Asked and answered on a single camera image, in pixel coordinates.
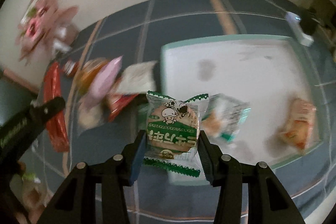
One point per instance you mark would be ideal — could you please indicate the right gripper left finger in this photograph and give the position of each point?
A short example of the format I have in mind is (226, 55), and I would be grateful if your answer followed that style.
(137, 153)

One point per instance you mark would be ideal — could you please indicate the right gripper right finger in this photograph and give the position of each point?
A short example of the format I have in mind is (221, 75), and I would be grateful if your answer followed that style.
(210, 155)

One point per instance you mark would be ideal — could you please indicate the green white cracker packet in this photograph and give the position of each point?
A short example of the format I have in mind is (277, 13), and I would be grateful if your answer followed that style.
(224, 116)

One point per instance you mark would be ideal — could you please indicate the green mushroom cookie packet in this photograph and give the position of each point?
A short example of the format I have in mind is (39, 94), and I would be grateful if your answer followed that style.
(172, 128)

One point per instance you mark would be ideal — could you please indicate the red patterned wafer packet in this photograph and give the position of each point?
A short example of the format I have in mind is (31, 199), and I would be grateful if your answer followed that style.
(52, 95)

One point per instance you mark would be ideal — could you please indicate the red snack bag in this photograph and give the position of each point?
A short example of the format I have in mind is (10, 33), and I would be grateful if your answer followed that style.
(117, 102)

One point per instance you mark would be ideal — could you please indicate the clear round pastry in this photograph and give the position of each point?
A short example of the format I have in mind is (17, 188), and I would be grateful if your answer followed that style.
(89, 118)

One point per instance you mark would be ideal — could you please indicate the purple snack bag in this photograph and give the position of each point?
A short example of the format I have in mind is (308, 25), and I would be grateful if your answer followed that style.
(102, 83)

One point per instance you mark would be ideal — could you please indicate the white snack packet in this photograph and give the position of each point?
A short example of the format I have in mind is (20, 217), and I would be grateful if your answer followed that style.
(137, 79)

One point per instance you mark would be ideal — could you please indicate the small red candy packet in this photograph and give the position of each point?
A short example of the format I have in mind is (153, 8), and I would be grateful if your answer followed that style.
(70, 68)

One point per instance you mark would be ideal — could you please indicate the orange white chip packet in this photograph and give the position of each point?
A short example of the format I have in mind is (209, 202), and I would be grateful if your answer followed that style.
(299, 126)

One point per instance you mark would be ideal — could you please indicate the orange bread packet with barcode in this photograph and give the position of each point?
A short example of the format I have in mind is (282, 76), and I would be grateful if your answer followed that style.
(87, 74)

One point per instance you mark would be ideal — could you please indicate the person's left hand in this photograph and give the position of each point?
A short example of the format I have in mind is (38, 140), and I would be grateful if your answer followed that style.
(32, 195)

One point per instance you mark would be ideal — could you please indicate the white tray with teal rim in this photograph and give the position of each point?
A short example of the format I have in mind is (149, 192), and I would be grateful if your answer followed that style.
(265, 71)

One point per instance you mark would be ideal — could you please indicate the pink paper flower bouquet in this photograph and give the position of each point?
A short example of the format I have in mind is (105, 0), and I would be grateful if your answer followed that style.
(46, 29)

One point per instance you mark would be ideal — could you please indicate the white power strip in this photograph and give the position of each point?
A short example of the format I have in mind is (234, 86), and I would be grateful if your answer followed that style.
(294, 21)

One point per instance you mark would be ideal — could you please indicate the black power adapter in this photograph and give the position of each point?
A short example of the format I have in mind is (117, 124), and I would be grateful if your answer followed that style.
(309, 21)

